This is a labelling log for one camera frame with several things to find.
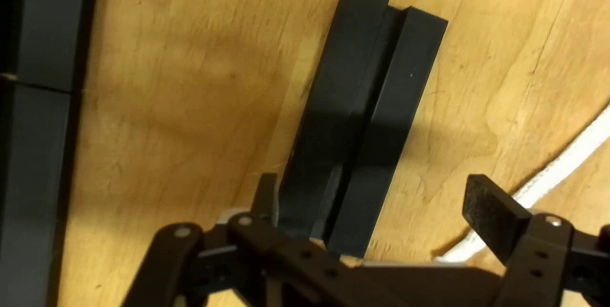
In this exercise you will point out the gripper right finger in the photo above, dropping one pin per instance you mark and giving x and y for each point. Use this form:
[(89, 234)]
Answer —
[(538, 250)]

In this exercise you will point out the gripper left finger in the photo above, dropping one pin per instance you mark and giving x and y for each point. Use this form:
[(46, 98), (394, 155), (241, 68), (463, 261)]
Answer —
[(267, 254)]

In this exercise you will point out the black grooved rectangular block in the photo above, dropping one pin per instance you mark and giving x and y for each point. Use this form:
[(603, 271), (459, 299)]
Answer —
[(362, 107)]

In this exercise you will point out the dark grey cabinet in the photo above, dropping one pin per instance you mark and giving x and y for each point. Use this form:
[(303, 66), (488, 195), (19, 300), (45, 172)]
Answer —
[(38, 154)]

